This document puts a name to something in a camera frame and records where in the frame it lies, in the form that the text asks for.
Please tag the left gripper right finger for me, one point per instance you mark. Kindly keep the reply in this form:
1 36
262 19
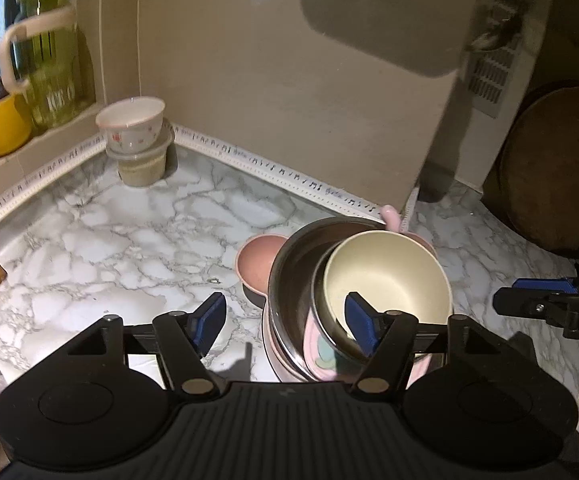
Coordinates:
387 339

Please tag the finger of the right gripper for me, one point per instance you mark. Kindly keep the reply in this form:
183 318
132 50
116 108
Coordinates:
560 285
554 308

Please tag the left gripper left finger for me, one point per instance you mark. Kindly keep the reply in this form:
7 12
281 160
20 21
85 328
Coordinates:
183 340

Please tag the pink steel-lined handled bowl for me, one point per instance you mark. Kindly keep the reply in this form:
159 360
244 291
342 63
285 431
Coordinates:
323 359

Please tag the cream round bowl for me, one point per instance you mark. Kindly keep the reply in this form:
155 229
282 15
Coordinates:
389 270

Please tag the pink bear-shaped plate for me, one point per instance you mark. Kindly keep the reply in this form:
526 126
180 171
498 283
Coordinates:
253 265

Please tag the stainless steel bowl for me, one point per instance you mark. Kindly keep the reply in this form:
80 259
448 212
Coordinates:
289 286

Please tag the round wooden cutting board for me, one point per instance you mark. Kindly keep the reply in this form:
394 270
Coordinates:
539 173

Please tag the beige ribbed cup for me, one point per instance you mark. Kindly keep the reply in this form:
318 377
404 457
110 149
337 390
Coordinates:
145 168

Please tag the white floral ceramic bowl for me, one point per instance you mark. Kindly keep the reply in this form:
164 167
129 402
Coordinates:
132 125

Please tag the white ventilation grille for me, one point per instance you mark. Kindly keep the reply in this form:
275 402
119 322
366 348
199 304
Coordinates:
493 55

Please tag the hanging metal ladle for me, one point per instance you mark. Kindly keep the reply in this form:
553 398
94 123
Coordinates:
486 36

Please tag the yellow mug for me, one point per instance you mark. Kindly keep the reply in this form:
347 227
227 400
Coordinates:
16 123

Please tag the green glass pitcher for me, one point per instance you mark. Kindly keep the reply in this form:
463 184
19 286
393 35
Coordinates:
44 59

